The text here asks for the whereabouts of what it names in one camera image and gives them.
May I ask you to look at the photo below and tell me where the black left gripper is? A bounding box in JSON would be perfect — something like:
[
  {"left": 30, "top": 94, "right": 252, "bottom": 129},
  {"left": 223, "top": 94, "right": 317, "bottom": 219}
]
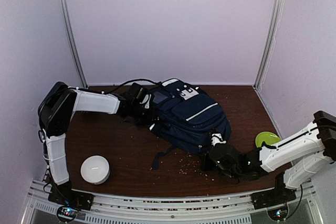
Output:
[{"left": 131, "top": 103, "right": 159, "bottom": 124}]

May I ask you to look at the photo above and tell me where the navy blue student backpack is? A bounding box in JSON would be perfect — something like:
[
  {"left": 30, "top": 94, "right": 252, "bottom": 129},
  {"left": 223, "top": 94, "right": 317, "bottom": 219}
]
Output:
[{"left": 149, "top": 79, "right": 232, "bottom": 170}]

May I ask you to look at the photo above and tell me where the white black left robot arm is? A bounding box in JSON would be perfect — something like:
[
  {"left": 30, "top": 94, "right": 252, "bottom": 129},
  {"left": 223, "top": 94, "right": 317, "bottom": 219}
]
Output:
[{"left": 38, "top": 82, "right": 154, "bottom": 205}]

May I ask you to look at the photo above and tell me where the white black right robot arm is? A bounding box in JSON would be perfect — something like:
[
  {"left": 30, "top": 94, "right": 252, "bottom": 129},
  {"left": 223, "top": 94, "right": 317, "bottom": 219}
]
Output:
[{"left": 207, "top": 111, "right": 335, "bottom": 204}]

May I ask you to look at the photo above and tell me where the green plate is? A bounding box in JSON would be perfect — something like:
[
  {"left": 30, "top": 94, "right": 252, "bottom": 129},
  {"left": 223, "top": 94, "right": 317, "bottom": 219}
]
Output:
[{"left": 255, "top": 131, "right": 281, "bottom": 147}]

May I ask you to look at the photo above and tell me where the white ceramic bowl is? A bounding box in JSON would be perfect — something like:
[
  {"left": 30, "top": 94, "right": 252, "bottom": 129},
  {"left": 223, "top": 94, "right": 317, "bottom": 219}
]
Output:
[{"left": 80, "top": 155, "right": 110, "bottom": 185}]

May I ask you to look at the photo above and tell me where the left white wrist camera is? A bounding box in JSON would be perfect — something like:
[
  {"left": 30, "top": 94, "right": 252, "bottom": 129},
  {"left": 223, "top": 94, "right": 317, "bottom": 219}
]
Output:
[{"left": 141, "top": 93, "right": 152, "bottom": 109}]

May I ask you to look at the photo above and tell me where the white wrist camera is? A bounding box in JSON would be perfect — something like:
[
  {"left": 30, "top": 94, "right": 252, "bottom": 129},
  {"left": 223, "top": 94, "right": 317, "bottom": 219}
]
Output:
[
  {"left": 211, "top": 133, "right": 226, "bottom": 146},
  {"left": 141, "top": 93, "right": 152, "bottom": 109}
]

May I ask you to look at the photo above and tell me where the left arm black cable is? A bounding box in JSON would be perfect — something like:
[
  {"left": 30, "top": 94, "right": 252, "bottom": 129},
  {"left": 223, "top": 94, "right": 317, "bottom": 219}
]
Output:
[{"left": 101, "top": 78, "right": 162, "bottom": 96}]

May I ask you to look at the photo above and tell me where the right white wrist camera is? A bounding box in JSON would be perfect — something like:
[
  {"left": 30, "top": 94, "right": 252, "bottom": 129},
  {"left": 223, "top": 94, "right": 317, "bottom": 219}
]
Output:
[{"left": 211, "top": 133, "right": 226, "bottom": 146}]

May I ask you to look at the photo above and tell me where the white front rail frame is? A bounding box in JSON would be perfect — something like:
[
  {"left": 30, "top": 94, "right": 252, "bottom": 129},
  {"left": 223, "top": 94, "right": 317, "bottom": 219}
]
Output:
[{"left": 20, "top": 179, "right": 323, "bottom": 224}]

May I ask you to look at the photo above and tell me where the left aluminium frame post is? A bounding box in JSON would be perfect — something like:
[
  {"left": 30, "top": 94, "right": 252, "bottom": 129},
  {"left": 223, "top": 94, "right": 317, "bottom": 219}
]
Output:
[{"left": 60, "top": 0, "right": 88, "bottom": 88}]

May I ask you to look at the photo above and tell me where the aluminium frame post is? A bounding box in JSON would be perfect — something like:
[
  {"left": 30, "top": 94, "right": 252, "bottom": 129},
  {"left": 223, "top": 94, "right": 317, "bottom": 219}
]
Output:
[
  {"left": 254, "top": 0, "right": 284, "bottom": 92},
  {"left": 60, "top": 0, "right": 88, "bottom": 88}
]

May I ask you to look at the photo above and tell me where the right aluminium frame post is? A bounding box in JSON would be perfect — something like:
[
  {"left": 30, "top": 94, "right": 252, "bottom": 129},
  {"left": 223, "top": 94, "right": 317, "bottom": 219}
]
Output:
[{"left": 254, "top": 0, "right": 284, "bottom": 92}]

